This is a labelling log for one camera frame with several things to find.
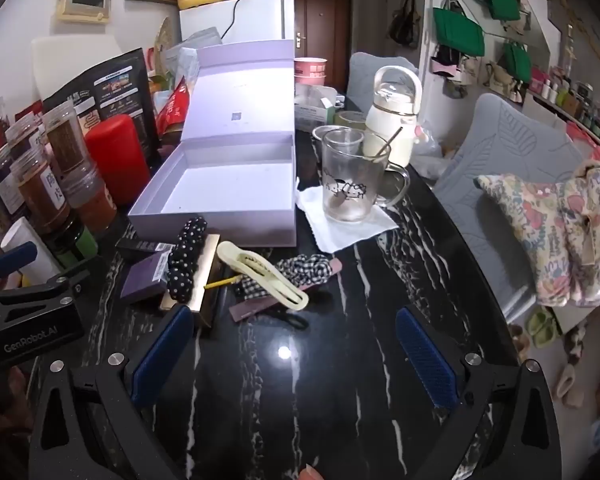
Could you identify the white plastic container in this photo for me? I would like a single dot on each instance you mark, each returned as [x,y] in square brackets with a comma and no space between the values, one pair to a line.
[35,250]

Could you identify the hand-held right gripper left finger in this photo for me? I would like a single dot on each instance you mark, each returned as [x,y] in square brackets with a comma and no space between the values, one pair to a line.
[162,355]

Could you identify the clear tape roll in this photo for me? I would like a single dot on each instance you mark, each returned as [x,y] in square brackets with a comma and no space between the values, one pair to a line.
[350,119]

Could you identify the purple box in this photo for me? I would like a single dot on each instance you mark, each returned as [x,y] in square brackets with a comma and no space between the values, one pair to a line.
[145,277]

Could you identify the gold box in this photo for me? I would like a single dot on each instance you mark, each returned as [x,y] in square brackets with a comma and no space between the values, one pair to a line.
[207,270]

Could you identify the dark hanging bag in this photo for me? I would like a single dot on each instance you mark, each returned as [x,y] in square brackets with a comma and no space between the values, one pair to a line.
[405,22]

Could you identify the white medicine carton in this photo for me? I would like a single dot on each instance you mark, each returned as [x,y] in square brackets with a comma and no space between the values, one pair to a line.
[315,112]

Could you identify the pink slim tube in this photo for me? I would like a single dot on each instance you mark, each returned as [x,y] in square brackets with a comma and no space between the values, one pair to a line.
[250,310]

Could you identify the white napkin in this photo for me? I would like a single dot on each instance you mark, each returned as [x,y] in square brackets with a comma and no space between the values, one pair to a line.
[330,235]

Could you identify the row of small bottles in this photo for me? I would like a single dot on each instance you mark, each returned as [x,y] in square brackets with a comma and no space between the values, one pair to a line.
[580,105]

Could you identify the clear jar with label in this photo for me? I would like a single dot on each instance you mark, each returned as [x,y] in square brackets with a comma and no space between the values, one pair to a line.
[45,195]

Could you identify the clear printed plastic bag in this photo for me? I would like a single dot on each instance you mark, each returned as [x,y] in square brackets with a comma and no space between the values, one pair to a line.
[187,67]

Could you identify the metal cup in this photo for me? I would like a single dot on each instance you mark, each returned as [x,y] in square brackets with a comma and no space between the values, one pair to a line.
[320,136]

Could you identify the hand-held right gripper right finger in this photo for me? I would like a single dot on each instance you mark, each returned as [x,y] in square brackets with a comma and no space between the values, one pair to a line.
[427,360]

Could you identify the pink slipper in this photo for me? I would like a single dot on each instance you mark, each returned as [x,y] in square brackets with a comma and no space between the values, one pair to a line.
[577,396]
[565,385]

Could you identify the round woven mat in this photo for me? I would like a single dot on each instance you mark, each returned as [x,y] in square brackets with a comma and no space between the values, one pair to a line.
[165,35]

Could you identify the brown door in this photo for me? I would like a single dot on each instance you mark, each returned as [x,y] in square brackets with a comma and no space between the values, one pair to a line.
[325,20]

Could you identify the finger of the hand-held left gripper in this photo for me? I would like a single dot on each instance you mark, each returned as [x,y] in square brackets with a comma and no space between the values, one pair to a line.
[15,258]
[55,282]

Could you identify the rose gold spoon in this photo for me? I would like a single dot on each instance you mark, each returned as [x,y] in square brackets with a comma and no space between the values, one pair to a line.
[387,144]

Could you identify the white fridge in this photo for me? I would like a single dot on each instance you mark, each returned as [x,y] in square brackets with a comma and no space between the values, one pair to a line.
[260,20]

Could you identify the floral quilted cloth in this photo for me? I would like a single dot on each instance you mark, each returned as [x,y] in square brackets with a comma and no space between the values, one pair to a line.
[545,220]

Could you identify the red snack bag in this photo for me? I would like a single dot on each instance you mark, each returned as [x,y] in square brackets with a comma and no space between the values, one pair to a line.
[172,107]

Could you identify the red paper cup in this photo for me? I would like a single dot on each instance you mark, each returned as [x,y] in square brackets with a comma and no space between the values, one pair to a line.
[310,81]
[310,66]

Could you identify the grey plastic bag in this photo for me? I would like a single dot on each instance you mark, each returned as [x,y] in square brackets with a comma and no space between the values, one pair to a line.
[200,40]

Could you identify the lavender gift box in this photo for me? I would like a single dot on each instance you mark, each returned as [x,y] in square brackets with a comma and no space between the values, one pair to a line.
[230,180]

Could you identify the black white gingham scrunchie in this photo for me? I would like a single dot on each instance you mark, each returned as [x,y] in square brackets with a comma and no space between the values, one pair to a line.
[305,267]

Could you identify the red canister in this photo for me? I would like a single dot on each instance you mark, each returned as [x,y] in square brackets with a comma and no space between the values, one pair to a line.
[117,160]

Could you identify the green slipper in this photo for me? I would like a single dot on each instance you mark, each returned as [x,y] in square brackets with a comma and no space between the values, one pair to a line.
[535,327]
[552,332]

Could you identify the black polka dot hair band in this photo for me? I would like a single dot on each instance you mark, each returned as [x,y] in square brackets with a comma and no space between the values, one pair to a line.
[185,260]

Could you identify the black slim box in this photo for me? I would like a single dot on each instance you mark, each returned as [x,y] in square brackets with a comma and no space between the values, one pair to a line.
[135,247]

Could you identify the cream hair claw clip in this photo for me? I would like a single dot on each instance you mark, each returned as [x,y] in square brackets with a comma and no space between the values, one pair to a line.
[260,270]

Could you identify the black printed pouch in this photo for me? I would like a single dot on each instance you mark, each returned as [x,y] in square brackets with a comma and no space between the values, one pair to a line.
[115,90]

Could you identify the dark jar green label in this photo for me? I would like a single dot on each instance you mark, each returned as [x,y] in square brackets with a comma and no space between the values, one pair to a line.
[75,245]

